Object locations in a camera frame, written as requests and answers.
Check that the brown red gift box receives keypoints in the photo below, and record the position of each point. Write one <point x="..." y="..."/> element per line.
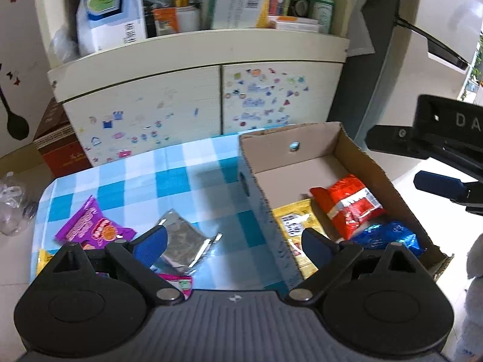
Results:
<point x="56" y="141"/>

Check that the clear plastic bag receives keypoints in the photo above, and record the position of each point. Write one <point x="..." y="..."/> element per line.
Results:
<point x="18" y="210"/>

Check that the white jar gold lid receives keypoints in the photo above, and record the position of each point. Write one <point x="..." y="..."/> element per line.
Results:
<point x="187" y="16"/>

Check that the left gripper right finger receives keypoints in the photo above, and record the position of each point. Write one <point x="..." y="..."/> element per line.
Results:
<point x="331" y="259"/>

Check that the white gloved right hand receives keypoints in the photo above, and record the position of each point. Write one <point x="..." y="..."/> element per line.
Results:
<point x="470" y="343"/>

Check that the cream refrigerator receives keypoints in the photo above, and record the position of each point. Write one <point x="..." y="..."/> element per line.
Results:
<point x="399" y="50"/>

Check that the blue foil snack bag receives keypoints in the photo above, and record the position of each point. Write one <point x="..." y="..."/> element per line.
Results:
<point x="379" y="236"/>

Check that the white barcode box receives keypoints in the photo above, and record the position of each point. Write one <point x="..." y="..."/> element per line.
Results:
<point x="231" y="14"/>

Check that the white blue carton box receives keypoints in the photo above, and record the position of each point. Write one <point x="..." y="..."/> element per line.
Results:
<point x="106" y="24"/>

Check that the cream sticker-covered cabinet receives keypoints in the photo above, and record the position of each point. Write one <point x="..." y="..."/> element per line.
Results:
<point x="188" y="86"/>

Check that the orange small packet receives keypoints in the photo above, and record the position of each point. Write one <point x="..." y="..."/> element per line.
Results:
<point x="166" y="21"/>

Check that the silver foil snack packet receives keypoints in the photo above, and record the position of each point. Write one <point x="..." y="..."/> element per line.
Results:
<point x="187" y="246"/>

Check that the cardboard milk box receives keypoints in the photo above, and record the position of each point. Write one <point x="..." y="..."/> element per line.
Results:
<point x="279" y="166"/>

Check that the yellow waffle packet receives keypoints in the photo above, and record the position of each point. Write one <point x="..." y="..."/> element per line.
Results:
<point x="44" y="257"/>
<point x="293" y="219"/>

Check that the red noodle snack packet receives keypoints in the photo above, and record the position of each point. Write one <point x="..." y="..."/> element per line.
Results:
<point x="348" y="204"/>

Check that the blue white checkered tablecloth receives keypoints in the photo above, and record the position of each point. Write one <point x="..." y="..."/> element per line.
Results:
<point x="199" y="180"/>

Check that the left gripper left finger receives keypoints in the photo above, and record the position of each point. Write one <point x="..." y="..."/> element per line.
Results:
<point x="133" y="261"/>

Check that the pink white snack packet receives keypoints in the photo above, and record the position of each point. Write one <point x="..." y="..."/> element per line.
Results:
<point x="184" y="283"/>

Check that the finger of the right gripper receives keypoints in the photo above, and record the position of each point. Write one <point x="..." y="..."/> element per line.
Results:
<point x="467" y="194"/>
<point x="400" y="139"/>

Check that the green glass bottle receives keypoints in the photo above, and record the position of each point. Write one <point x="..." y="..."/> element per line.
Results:
<point x="321" y="11"/>

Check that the purple cartoon snack packet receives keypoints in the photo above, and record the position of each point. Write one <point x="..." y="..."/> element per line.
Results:
<point x="91" y="229"/>

